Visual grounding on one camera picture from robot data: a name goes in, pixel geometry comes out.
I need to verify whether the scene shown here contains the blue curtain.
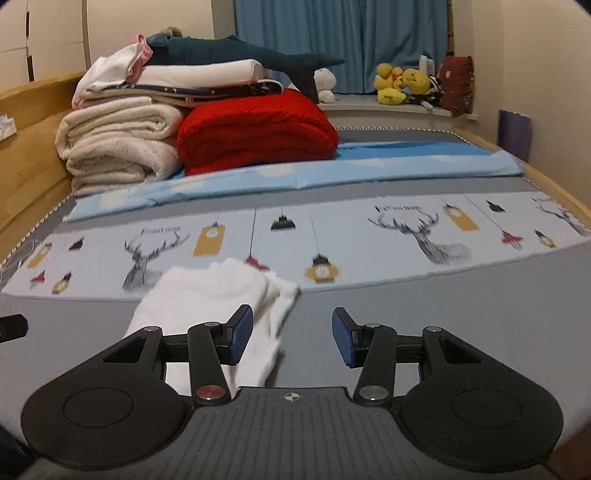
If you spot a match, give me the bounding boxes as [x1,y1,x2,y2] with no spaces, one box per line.
[233,0,451,95]

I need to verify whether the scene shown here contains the white shirt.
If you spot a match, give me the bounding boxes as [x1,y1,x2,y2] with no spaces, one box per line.
[124,257,302,398]

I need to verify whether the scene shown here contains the light blue sheet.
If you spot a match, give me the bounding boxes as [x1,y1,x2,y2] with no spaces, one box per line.
[62,141,527,223]

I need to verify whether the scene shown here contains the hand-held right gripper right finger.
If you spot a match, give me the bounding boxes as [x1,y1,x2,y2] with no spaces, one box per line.
[331,306,490,407]

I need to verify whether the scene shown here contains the red folded blanket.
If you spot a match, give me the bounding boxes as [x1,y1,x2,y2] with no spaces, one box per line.
[177,89,340,176]

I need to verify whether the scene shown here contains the white plush toy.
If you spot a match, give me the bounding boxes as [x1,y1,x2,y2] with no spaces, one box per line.
[314,67,337,103]

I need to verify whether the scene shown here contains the yellow plush toy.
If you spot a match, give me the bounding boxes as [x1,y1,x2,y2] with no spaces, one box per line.
[375,62,407,106]
[401,68,432,100]

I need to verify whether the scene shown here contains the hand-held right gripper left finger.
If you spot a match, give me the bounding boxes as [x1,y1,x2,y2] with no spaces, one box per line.
[99,304,254,408]

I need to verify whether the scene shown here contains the white folded quilt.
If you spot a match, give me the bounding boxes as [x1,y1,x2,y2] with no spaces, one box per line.
[139,59,266,88]

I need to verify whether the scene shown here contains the white window ledge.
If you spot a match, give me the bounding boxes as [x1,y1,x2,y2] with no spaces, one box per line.
[318,92,481,134]

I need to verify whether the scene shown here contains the cream folded blanket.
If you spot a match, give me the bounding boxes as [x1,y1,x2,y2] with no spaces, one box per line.
[55,96,186,197]

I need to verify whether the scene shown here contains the teal shark plush toy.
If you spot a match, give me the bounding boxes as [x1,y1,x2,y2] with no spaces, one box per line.
[145,34,346,104]

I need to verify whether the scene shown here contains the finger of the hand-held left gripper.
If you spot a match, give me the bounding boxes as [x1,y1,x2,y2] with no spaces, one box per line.
[0,314,29,343]

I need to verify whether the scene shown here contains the white wardrobe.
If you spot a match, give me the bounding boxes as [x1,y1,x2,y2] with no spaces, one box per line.
[0,0,90,93]

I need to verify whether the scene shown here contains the purple bag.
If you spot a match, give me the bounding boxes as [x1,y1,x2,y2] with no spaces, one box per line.
[498,109,533,161]

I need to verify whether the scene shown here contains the pink and white garment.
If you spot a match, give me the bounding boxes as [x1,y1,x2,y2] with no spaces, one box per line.
[71,34,153,104]

